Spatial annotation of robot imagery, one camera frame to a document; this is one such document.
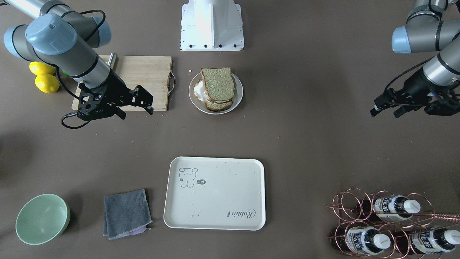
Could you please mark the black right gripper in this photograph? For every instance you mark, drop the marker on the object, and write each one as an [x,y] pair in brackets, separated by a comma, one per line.
[117,85]

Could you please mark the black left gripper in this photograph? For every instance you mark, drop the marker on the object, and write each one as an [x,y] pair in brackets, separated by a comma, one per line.
[412,85]

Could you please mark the bread slice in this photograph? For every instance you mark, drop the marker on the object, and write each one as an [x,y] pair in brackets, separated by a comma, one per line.
[218,84]
[218,107]

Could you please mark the white round plate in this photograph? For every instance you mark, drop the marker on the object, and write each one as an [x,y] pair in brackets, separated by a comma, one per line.
[238,96]

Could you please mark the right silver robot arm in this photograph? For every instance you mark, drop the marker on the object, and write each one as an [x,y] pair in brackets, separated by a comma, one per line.
[61,37]

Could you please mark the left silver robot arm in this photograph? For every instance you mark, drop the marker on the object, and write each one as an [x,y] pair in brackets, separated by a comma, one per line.
[425,30]

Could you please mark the cream rabbit tray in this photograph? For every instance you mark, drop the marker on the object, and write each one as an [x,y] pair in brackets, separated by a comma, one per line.
[215,194]

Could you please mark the wooden cutting board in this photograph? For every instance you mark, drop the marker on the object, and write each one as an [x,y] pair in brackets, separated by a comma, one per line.
[154,73]

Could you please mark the steel muddler black tip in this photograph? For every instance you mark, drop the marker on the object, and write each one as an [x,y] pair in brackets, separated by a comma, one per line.
[112,60]

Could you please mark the fried egg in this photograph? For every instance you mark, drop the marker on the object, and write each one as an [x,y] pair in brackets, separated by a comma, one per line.
[199,92]

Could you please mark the yellow lemon far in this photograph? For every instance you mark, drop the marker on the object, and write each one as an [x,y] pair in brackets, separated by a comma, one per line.
[47,83]

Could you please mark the bread slice on plate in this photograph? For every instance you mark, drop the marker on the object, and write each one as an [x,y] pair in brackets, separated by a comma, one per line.
[218,107]

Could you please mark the yellow lemon near lime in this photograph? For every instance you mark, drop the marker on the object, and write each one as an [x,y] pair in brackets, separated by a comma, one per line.
[39,68]

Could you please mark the tea bottle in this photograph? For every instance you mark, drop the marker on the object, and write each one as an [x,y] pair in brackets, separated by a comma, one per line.
[430,240]
[359,240]
[394,208]

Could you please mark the grey folded cloth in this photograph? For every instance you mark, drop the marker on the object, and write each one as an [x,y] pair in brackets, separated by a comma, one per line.
[126,214]

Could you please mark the mint green bowl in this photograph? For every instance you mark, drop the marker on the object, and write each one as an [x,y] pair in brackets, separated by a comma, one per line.
[42,219]

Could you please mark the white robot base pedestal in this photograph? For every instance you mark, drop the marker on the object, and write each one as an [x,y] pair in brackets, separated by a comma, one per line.
[211,25]

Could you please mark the copper wire bottle rack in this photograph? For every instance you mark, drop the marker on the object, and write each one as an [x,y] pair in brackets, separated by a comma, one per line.
[344,202]

